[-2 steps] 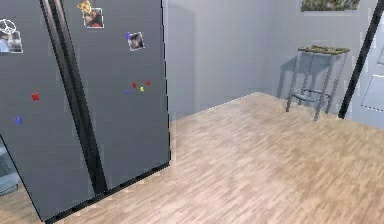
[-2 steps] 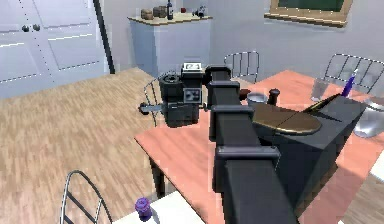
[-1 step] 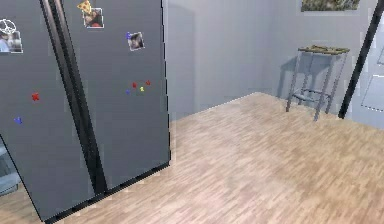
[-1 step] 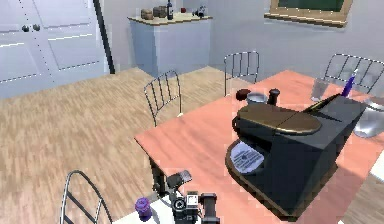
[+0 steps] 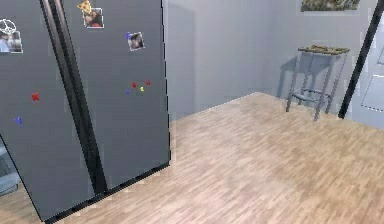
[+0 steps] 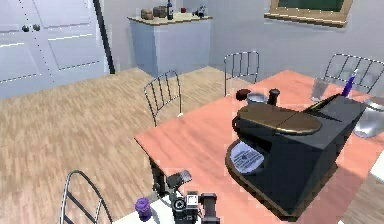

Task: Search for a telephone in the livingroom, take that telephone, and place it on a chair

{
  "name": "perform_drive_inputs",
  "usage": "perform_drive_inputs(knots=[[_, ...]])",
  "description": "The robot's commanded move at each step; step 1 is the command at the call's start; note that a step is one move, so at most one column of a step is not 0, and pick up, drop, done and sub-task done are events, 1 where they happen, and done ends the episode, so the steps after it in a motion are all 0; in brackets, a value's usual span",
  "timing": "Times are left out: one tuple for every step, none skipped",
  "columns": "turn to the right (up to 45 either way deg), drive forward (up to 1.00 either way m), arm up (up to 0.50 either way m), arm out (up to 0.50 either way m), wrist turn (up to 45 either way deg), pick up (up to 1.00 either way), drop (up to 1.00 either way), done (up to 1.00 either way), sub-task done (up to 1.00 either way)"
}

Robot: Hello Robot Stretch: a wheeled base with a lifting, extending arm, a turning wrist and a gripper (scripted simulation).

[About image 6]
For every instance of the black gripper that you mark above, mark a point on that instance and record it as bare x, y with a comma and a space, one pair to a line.
179, 204

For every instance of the white cabinet with wooden top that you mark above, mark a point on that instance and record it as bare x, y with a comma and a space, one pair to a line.
173, 46

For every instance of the black lamp pole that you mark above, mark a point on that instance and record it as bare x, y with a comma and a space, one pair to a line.
104, 36

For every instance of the wooden framed green picture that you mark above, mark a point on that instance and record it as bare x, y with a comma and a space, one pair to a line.
310, 15

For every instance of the dark round door knob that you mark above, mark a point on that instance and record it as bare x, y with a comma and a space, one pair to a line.
25, 28

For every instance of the dark wine bottle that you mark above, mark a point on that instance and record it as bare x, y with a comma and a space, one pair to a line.
170, 10

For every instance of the black pepper shaker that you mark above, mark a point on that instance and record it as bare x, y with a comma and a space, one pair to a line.
273, 96

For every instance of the black machine with brass lid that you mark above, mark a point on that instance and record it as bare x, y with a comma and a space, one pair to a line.
293, 156

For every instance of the black pencil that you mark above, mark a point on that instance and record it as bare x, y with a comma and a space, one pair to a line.
321, 104

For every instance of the purple cup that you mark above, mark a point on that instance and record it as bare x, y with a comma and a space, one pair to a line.
143, 208

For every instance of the purple pen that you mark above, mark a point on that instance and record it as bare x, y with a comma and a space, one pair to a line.
349, 85

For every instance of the grey bowl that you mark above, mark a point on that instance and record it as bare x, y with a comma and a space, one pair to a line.
256, 98

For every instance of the small red object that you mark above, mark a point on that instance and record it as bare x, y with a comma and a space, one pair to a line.
183, 10

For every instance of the dark red apple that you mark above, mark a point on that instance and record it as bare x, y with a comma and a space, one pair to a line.
243, 94

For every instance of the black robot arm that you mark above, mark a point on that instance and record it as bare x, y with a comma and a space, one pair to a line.
209, 207

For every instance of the white flat object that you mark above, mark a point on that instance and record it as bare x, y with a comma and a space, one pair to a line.
378, 166

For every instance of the pink dining table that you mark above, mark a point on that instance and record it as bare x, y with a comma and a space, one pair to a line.
193, 143

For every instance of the clear drinking glass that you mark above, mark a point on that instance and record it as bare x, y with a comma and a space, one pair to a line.
320, 90

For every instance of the clear glass bowl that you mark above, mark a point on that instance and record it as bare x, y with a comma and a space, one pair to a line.
370, 120

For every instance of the white room door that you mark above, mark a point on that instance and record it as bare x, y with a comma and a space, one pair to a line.
16, 53
73, 36

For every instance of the brown jar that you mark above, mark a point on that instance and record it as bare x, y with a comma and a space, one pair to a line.
159, 12
146, 14

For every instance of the small dark figurine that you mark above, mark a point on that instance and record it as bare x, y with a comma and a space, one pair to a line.
200, 11

